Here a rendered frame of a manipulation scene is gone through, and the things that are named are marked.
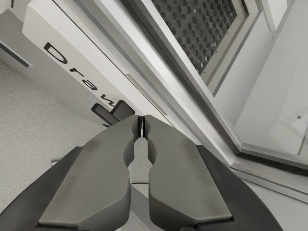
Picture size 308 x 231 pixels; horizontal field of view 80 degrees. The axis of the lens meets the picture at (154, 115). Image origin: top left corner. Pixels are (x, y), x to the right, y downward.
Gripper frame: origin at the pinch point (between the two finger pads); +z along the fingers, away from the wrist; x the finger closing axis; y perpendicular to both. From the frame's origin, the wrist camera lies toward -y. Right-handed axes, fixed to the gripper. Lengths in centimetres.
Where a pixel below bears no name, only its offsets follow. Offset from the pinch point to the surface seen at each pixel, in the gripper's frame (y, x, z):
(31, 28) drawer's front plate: -4.8, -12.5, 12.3
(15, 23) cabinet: -4.9, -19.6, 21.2
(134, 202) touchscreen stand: 73, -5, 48
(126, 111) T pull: 5.1, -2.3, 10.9
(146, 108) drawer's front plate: 4.6, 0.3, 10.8
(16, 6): -7.0, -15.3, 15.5
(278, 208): 102, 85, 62
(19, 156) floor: 58, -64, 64
